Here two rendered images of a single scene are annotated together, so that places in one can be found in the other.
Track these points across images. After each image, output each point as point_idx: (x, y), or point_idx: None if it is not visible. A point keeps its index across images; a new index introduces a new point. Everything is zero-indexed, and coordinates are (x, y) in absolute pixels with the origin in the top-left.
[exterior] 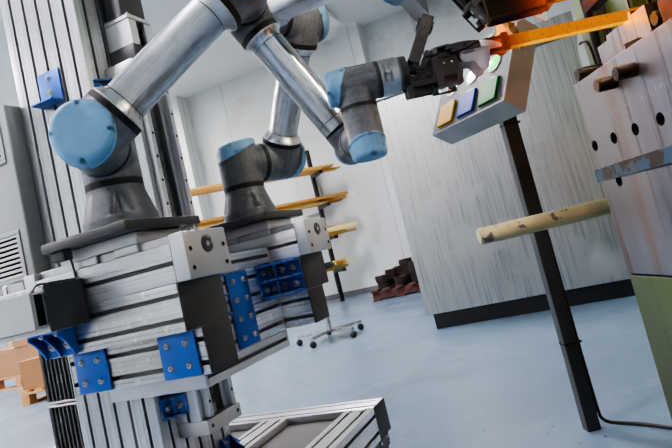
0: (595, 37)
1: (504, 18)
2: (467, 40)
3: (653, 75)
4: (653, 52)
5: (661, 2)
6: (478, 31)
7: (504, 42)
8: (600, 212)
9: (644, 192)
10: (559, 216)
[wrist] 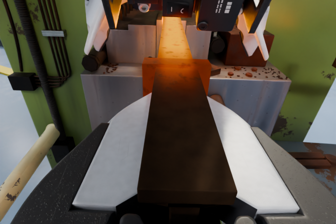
0: None
1: None
2: (309, 172)
3: (236, 112)
4: (250, 96)
5: (236, 37)
6: (114, 22)
7: (207, 94)
8: (42, 160)
9: None
10: (16, 192)
